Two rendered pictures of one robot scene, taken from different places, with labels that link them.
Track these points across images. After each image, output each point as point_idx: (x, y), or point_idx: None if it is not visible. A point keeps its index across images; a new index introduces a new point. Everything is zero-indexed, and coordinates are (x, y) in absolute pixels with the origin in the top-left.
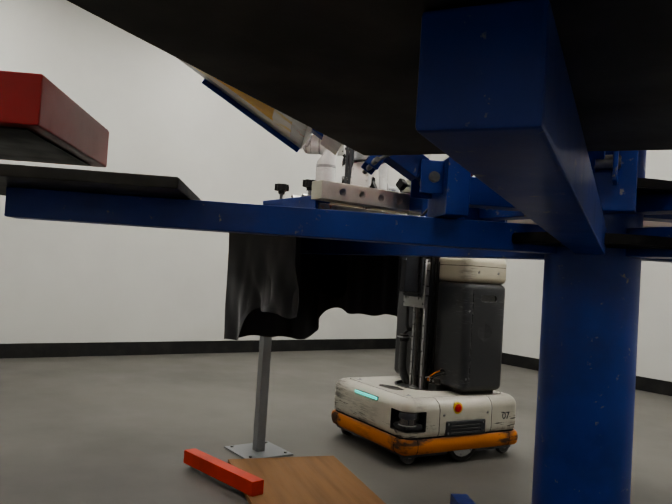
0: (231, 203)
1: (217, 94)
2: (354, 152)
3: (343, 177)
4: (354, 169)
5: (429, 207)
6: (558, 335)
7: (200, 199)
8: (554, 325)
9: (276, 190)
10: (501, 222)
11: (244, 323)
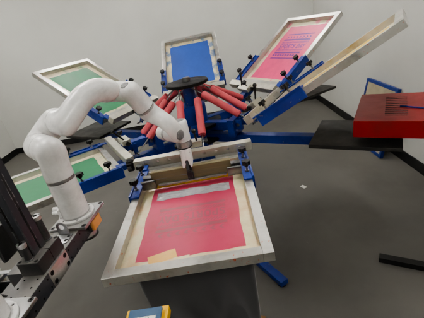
0: (303, 132)
1: (299, 101)
2: (190, 140)
3: (26, 243)
4: (190, 151)
5: (236, 132)
6: (215, 157)
7: (310, 142)
8: (214, 156)
9: (248, 164)
10: (224, 131)
11: (241, 312)
